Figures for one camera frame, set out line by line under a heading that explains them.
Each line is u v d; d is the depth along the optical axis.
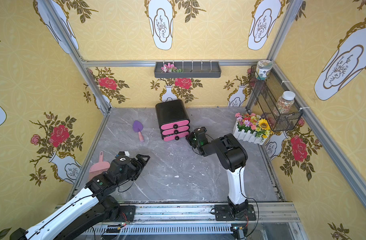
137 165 0.69
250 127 0.90
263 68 0.84
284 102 0.65
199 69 0.92
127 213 0.74
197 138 0.83
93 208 0.55
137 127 1.10
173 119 0.91
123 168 0.59
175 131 0.95
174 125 0.91
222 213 0.73
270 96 0.90
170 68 0.88
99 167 0.92
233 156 0.56
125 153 0.75
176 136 1.00
